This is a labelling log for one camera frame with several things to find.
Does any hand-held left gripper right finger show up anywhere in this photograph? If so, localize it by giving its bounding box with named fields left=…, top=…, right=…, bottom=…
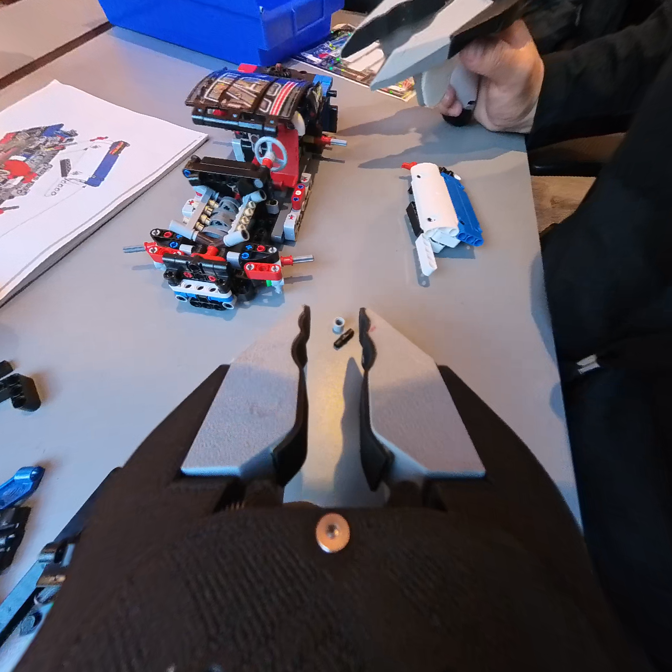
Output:
left=358, top=307, right=486, bottom=491

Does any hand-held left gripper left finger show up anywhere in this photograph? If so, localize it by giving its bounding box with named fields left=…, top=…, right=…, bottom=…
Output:
left=181, top=304, right=312, bottom=486

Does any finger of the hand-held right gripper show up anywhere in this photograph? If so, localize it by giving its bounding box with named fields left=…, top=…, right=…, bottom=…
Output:
left=341, top=0, right=447, bottom=58
left=369, top=0, right=497, bottom=91

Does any white blue brick door panel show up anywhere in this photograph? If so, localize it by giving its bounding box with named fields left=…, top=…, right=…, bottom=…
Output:
left=401, top=162, right=486, bottom=277

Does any person's right forearm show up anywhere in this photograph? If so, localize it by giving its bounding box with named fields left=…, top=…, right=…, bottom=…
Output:
left=517, top=0, right=672, bottom=153

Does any grey desk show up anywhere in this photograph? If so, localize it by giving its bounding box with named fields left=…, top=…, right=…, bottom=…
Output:
left=0, top=10, right=583, bottom=672

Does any person's right hand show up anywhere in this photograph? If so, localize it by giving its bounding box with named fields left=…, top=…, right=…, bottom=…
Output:
left=437, top=21, right=545, bottom=133

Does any colourful sticker sheet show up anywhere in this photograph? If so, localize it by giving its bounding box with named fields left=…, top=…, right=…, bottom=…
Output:
left=294, top=23, right=421, bottom=102

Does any toy brick race car model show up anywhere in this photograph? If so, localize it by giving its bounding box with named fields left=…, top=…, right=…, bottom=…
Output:
left=123, top=63, right=347, bottom=316

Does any blue plastic bin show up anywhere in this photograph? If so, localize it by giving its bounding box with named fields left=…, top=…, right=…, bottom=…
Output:
left=97, top=0, right=345, bottom=53

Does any person's black jacket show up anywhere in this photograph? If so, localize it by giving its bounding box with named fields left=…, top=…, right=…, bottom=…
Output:
left=541, top=52, right=672, bottom=672

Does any black angled brick beam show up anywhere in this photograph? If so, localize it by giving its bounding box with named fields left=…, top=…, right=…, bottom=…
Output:
left=0, top=374, right=42, bottom=412

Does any pile of loose brick pieces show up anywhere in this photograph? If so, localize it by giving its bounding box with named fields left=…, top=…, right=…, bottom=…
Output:
left=0, top=464, right=77, bottom=638

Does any open white instruction booklet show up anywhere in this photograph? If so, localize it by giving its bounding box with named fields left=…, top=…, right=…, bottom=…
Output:
left=0, top=79, right=209, bottom=305

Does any black cord with metal clip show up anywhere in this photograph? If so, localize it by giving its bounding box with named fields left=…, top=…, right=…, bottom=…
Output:
left=556, top=352, right=672, bottom=379

